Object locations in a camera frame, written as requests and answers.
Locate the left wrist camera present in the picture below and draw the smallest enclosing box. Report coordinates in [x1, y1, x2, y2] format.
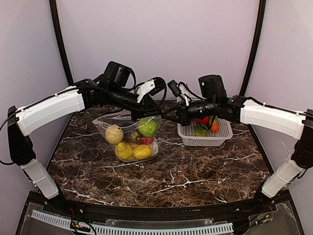
[134, 77, 168, 103]

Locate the green orange toy cucumber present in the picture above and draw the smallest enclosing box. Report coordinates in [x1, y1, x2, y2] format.
[209, 116, 219, 133]

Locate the red toy pepper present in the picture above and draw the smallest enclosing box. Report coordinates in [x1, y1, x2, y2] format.
[137, 137, 155, 145]

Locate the green yellow toy mango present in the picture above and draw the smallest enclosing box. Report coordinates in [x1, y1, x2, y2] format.
[193, 124, 208, 137]

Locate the yellow toy pear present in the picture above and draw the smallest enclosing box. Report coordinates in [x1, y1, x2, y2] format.
[115, 142, 133, 160]

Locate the yellow toy lemon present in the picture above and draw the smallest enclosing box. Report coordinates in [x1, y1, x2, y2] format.
[133, 145, 152, 160]

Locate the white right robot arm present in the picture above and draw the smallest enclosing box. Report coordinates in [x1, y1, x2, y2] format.
[162, 75, 313, 198]

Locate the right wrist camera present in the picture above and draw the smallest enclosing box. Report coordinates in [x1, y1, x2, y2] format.
[167, 80, 190, 106]

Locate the cream toy apple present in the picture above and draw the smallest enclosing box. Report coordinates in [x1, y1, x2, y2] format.
[105, 125, 124, 144]

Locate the red toy apple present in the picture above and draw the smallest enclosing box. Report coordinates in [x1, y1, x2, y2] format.
[195, 116, 210, 125]

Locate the white slotted cable duct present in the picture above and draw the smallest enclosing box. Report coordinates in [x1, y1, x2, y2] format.
[31, 210, 234, 235]

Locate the dark purple toy eggplant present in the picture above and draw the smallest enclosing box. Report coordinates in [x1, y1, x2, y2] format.
[123, 130, 141, 143]

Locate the clear zip top bag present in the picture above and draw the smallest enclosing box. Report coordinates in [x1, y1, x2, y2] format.
[92, 111, 162, 163]

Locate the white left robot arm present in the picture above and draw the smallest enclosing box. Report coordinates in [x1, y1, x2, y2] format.
[4, 61, 167, 200]

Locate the light green toy fruit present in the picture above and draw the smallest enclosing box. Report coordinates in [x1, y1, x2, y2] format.
[138, 119, 157, 138]

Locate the white plastic basket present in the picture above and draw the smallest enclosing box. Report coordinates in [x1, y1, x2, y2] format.
[176, 96, 234, 147]

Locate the yellow napa cabbage toy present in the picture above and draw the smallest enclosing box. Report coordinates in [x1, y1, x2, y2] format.
[122, 143, 159, 162]

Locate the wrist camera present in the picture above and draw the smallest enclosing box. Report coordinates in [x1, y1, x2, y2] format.
[134, 77, 168, 103]
[167, 80, 190, 106]

